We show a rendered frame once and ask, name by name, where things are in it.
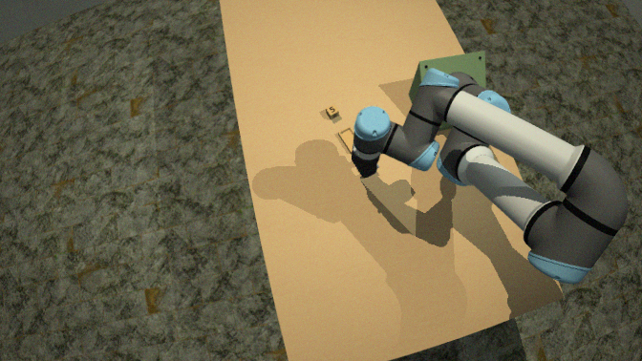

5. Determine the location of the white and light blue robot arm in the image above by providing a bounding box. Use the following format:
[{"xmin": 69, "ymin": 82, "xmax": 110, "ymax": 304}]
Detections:
[{"xmin": 353, "ymin": 68, "xmax": 628, "ymax": 284}]

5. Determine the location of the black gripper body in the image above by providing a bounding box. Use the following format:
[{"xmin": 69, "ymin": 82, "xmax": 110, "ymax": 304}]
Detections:
[{"xmin": 352, "ymin": 143, "xmax": 382, "ymax": 178}]

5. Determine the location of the tan shallow rectangular tray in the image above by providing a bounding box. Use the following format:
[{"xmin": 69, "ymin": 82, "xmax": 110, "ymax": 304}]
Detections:
[{"xmin": 338, "ymin": 126, "xmax": 354, "ymax": 153}]

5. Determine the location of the beige number cube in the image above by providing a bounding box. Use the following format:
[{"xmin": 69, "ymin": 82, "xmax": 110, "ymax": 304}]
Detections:
[{"xmin": 326, "ymin": 104, "xmax": 339, "ymax": 119}]

